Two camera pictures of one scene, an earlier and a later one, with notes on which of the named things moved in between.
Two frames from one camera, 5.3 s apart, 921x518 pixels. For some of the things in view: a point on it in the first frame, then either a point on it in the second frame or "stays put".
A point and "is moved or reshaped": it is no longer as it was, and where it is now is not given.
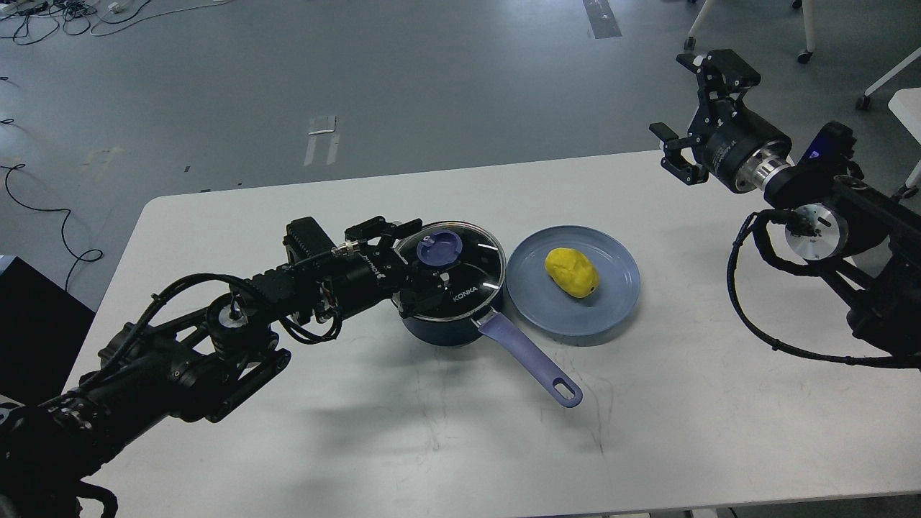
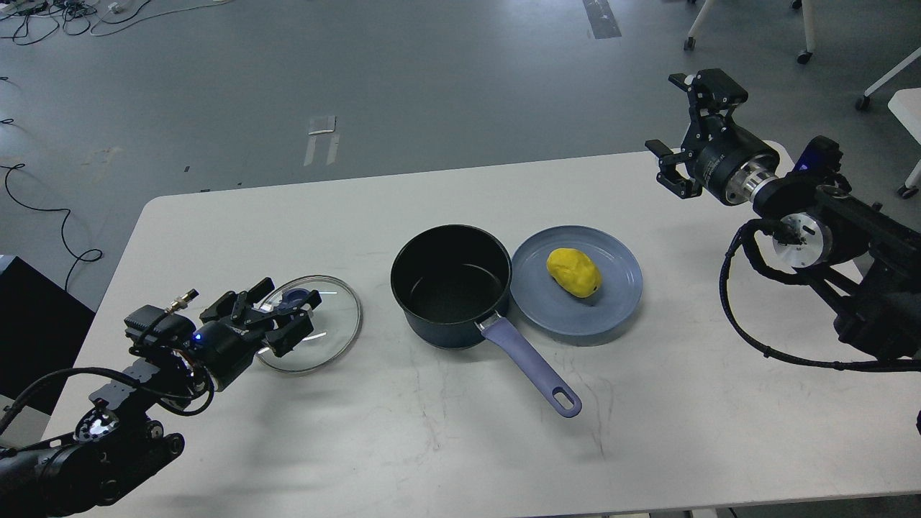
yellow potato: (572, 272) stays put
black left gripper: (367, 271) → (225, 350)
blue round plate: (539, 298) stays put
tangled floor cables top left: (29, 21) stays put
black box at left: (42, 326) stays put
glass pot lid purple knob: (439, 247) is moved or reshaped
